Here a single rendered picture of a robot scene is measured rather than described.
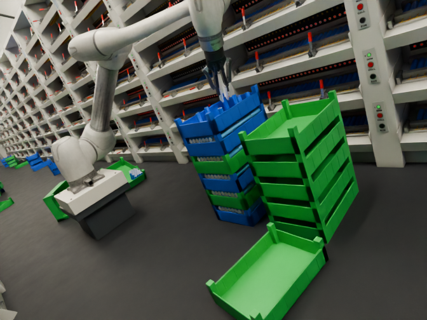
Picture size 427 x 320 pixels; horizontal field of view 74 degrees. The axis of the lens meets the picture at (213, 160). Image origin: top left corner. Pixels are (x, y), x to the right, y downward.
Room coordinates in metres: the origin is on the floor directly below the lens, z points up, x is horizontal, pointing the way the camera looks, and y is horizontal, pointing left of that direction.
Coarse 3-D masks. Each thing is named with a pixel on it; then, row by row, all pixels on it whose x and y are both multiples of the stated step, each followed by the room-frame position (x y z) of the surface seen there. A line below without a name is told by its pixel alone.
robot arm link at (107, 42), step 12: (228, 0) 1.17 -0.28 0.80; (168, 12) 1.24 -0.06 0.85; (180, 12) 1.25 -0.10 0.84; (144, 24) 1.23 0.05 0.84; (156, 24) 1.24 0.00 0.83; (168, 24) 1.26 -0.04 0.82; (96, 36) 1.28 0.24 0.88; (108, 36) 1.26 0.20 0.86; (120, 36) 1.24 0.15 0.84; (132, 36) 1.23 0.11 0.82; (144, 36) 1.25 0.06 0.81; (108, 48) 1.27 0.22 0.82; (120, 48) 1.28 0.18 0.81
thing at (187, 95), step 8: (200, 72) 1.88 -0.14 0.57; (176, 80) 2.08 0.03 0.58; (168, 88) 2.11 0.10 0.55; (208, 88) 1.61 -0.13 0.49; (160, 96) 2.05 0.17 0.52; (176, 96) 1.88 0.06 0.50; (184, 96) 1.79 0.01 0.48; (192, 96) 1.75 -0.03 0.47; (200, 96) 1.70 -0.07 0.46; (160, 104) 2.03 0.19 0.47; (168, 104) 1.96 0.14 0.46
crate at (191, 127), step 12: (252, 96) 1.10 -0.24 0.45; (216, 108) 1.24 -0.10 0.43; (240, 108) 1.05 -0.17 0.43; (252, 108) 1.09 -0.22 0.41; (180, 120) 1.09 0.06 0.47; (192, 120) 1.15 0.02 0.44; (204, 120) 1.19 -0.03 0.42; (216, 120) 0.96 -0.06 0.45; (228, 120) 0.99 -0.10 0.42; (180, 132) 1.09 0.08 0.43; (192, 132) 1.04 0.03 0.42; (204, 132) 0.99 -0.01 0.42; (216, 132) 0.95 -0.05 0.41
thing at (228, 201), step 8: (256, 184) 1.01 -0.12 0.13; (208, 192) 1.09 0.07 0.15; (240, 192) 0.95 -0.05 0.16; (248, 192) 0.97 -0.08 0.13; (256, 192) 1.00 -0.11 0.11; (216, 200) 1.06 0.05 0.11; (224, 200) 1.02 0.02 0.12; (232, 200) 0.99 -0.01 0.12; (240, 200) 0.95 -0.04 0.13; (248, 200) 0.96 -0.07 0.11; (256, 200) 0.99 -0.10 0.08; (240, 208) 0.97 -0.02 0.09
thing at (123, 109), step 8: (136, 88) 2.50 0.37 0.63; (136, 96) 2.55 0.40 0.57; (144, 96) 2.37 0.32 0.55; (120, 104) 2.62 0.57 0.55; (128, 104) 2.49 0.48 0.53; (136, 104) 2.41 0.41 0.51; (144, 104) 2.23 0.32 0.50; (120, 112) 2.52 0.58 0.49; (128, 112) 2.41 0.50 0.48; (136, 112) 2.32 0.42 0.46
